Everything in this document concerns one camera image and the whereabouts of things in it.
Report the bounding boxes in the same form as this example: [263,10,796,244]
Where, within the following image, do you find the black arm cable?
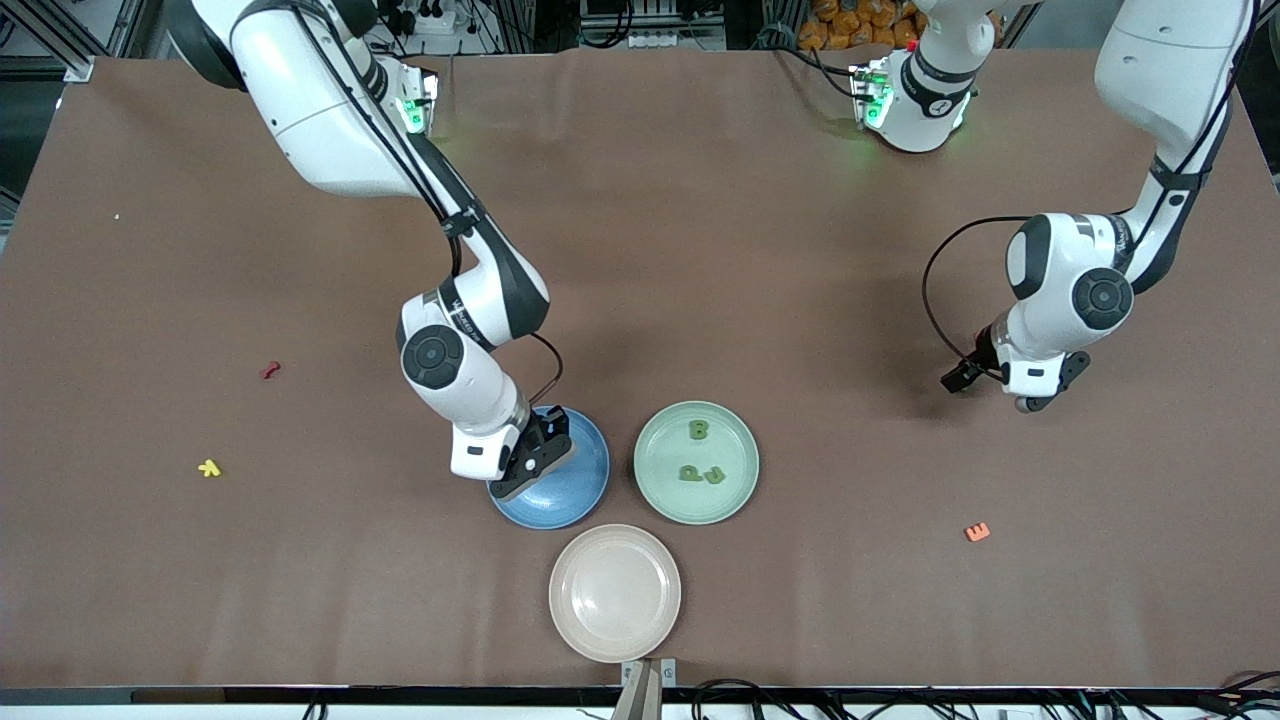
[922,0,1261,386]
[290,0,564,406]

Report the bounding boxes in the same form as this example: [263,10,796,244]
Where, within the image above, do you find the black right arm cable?
[290,0,564,406]

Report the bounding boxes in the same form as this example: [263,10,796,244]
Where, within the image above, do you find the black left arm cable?
[922,0,1261,386]

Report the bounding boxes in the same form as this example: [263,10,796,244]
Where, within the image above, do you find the blue plate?
[488,405,611,530]

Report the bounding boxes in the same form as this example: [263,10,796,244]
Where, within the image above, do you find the black loose cable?
[1215,670,1280,716]
[690,678,801,720]

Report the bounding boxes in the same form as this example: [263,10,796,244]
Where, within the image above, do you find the pale green plate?
[633,400,760,526]

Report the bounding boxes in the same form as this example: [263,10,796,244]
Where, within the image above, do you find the grey metal mount bracket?
[612,657,679,720]

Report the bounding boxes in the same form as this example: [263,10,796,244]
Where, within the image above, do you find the orange fruit pile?
[800,0,926,51]

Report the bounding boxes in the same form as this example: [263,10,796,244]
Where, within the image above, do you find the aluminium frame profile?
[0,0,96,83]

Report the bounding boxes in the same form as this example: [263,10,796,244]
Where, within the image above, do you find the white power strip with plugs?
[385,0,481,36]

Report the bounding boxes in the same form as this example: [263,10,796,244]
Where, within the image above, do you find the beige plate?
[548,523,683,664]

